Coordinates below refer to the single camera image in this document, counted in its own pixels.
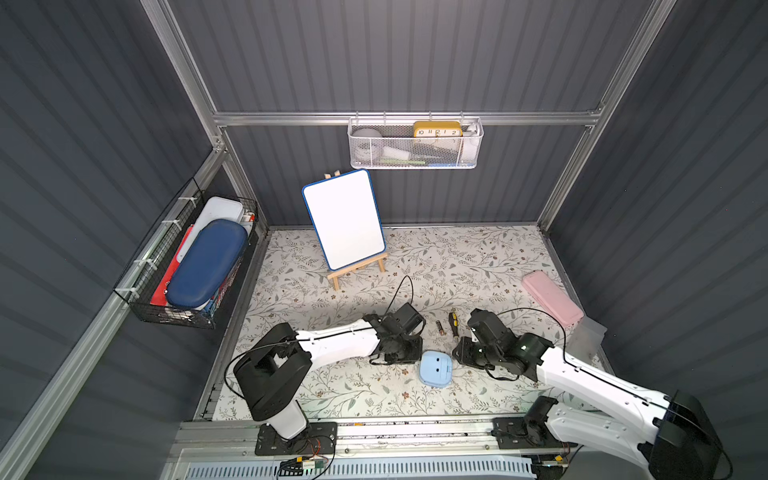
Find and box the black yellow screwdriver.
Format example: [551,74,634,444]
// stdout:
[449,310,460,338]

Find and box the light blue alarm clock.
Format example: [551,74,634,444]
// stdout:
[418,350,453,388]

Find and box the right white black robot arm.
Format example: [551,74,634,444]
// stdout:
[452,309,734,479]

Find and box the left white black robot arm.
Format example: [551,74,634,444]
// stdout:
[232,303,426,441]

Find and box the pink pencil case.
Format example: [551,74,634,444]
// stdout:
[522,271,584,328]

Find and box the wooden easel stand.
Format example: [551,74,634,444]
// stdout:
[323,171,388,290]

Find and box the white tape roll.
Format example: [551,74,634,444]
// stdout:
[350,128,383,164]

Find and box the dark blue oval case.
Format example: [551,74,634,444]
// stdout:
[166,219,248,309]

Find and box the yellow clock in basket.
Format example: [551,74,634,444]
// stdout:
[413,120,463,138]

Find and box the white plastic container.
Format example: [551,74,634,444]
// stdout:
[175,196,244,263]

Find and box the red folder in basket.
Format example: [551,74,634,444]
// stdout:
[150,225,193,307]

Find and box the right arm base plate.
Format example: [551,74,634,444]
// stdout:
[490,416,577,453]

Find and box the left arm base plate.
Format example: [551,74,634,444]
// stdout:
[254,422,338,457]

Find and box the white board blue frame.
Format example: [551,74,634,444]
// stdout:
[302,170,386,271]

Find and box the white wire mesh basket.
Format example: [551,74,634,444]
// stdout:
[347,116,485,170]

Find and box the black wire wall basket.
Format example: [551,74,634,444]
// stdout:
[114,179,260,330]

